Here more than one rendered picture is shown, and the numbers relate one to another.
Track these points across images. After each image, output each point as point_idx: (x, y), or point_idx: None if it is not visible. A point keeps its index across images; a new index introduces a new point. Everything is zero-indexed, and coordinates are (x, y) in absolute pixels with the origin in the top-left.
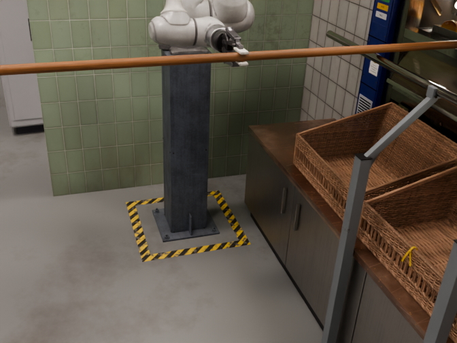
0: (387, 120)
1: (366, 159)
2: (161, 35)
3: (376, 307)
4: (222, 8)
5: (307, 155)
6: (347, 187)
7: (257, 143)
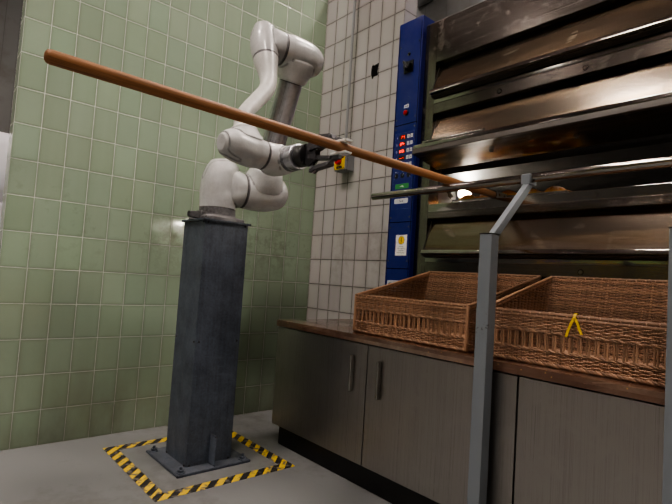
0: (430, 287)
1: (495, 233)
2: (236, 142)
3: (548, 414)
4: (261, 177)
5: (375, 309)
6: (452, 305)
7: (294, 332)
